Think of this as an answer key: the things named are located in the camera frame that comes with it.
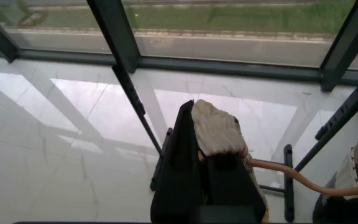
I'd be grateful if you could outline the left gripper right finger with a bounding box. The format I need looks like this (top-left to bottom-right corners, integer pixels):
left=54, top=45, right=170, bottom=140
left=203, top=152, right=267, bottom=223

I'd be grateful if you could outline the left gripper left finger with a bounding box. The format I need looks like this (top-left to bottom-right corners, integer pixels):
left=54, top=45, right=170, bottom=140
left=150, top=100, right=205, bottom=223

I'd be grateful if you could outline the cream printed garment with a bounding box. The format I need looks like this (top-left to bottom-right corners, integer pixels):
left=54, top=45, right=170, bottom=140
left=191, top=99, right=270, bottom=223

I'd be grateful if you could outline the black clothes rack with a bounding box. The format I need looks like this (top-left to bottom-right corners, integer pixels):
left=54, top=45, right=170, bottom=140
left=111, top=63, right=358, bottom=223

